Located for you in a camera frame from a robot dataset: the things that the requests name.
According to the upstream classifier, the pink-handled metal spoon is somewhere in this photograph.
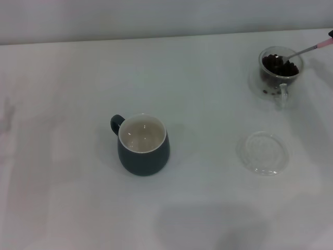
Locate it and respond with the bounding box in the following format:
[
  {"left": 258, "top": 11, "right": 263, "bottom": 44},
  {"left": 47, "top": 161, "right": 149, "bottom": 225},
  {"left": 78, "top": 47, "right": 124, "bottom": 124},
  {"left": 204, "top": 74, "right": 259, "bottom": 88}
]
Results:
[{"left": 273, "top": 37, "right": 333, "bottom": 66}]

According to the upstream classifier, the coffee beans pile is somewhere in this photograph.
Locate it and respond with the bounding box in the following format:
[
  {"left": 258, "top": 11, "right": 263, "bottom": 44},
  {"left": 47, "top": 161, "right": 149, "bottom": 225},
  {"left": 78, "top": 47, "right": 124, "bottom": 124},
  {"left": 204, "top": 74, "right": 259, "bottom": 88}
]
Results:
[{"left": 261, "top": 53, "right": 300, "bottom": 86}]

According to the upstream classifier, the dark teal ceramic mug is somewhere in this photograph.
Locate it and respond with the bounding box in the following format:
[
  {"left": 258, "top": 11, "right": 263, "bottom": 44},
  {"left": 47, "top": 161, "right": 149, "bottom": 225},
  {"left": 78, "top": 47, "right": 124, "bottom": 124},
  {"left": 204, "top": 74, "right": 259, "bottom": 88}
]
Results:
[{"left": 109, "top": 112, "right": 171, "bottom": 177}]

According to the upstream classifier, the empty glass saucer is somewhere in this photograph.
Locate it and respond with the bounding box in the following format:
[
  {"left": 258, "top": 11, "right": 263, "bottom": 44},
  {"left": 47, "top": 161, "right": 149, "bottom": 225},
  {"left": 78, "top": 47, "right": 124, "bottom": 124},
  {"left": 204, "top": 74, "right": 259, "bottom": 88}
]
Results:
[{"left": 236, "top": 131, "right": 290, "bottom": 176}]

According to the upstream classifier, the double-wall glass cup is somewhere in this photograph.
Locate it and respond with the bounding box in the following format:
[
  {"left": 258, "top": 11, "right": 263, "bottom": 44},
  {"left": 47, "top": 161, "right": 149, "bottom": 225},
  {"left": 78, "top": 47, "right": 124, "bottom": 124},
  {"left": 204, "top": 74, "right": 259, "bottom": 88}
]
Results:
[{"left": 258, "top": 46, "right": 304, "bottom": 109}]

